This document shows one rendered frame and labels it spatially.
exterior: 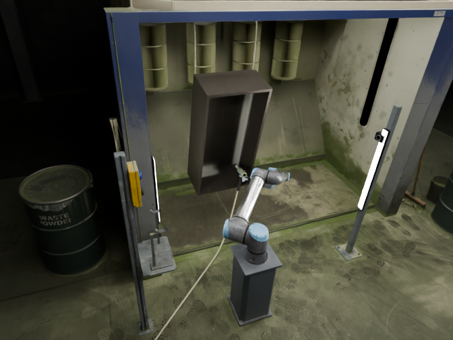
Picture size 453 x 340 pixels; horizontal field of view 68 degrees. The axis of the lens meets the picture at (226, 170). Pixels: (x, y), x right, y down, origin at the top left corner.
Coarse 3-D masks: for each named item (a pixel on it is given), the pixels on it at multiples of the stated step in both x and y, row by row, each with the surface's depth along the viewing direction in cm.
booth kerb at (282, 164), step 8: (288, 160) 475; (296, 160) 480; (304, 160) 486; (312, 160) 492; (320, 160) 498; (264, 168) 467; (280, 168) 478; (160, 184) 419; (168, 184) 423; (176, 184) 427; (184, 184) 432
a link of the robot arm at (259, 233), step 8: (256, 224) 250; (248, 232) 246; (256, 232) 243; (264, 232) 244; (248, 240) 245; (256, 240) 241; (264, 240) 243; (248, 248) 251; (256, 248) 246; (264, 248) 248
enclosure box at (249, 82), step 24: (216, 72) 296; (240, 72) 302; (192, 96) 303; (216, 96) 271; (240, 96) 326; (264, 96) 303; (192, 120) 317; (216, 120) 335; (240, 120) 348; (264, 120) 311; (192, 144) 332; (216, 144) 359; (240, 144) 372; (192, 168) 348; (216, 168) 382
